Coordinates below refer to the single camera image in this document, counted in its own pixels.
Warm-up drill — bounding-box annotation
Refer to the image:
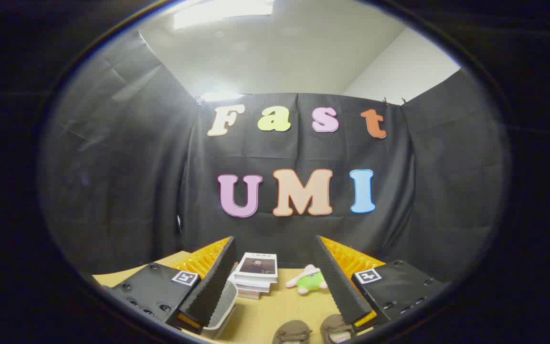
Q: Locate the white book with dark cover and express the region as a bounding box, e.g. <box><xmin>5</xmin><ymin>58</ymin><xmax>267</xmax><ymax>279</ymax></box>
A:
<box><xmin>233</xmin><ymin>252</ymin><xmax>278</xmax><ymax>283</ymax></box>

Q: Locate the grey fabric storage box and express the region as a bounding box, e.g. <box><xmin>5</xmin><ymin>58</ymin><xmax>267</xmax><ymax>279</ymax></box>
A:
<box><xmin>202</xmin><ymin>280</ymin><xmax>239</xmax><ymax>340</ymax></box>

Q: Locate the ceiling light panel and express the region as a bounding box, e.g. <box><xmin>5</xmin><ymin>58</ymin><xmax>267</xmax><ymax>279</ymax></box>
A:
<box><xmin>174</xmin><ymin>0</ymin><xmax>275</xmax><ymax>30</ymax></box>

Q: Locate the brown fuzzy slipper shoe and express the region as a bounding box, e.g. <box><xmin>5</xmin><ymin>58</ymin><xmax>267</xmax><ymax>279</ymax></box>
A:
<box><xmin>273</xmin><ymin>320</ymin><xmax>312</xmax><ymax>344</ymax></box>
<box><xmin>320</xmin><ymin>313</ymin><xmax>356</xmax><ymax>344</ymax></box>

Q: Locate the green and pink plush toy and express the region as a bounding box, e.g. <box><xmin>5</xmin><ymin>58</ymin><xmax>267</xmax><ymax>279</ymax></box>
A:
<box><xmin>286</xmin><ymin>264</ymin><xmax>328</xmax><ymax>295</ymax></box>

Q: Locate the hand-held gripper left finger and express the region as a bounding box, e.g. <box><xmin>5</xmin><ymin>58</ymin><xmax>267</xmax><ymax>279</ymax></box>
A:
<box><xmin>105</xmin><ymin>236</ymin><xmax>238</xmax><ymax>335</ymax></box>

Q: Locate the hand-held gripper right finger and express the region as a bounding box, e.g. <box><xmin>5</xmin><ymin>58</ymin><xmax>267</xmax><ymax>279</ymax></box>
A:
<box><xmin>313</xmin><ymin>235</ymin><xmax>448</xmax><ymax>331</ymax></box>

